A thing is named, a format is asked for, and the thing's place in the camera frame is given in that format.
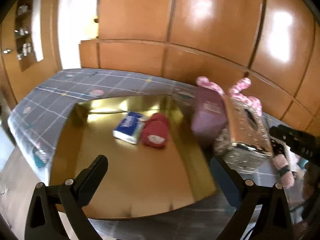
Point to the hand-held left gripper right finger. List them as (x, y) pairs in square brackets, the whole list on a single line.
[(225, 180)]

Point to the wooden wardrobe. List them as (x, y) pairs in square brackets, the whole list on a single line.
[(200, 17)]

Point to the pink rolled sock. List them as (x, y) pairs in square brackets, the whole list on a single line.
[(281, 162)]

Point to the pink spotted plush toy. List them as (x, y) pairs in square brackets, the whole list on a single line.
[(253, 103)]

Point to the gold reflective board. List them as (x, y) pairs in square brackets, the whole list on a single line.
[(125, 175)]

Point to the blue tissue packet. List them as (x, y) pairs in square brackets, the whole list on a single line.
[(127, 127)]

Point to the red rolled sock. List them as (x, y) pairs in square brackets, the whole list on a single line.
[(155, 130)]

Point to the wall shelf niche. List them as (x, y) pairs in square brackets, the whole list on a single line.
[(25, 60)]

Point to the metallic tissue box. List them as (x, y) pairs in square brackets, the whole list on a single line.
[(245, 130)]

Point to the purple box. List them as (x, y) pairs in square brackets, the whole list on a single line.
[(207, 115)]

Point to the grey checked blanket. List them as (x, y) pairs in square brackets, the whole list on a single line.
[(75, 90)]

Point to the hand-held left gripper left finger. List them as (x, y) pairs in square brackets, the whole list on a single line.
[(96, 167)]

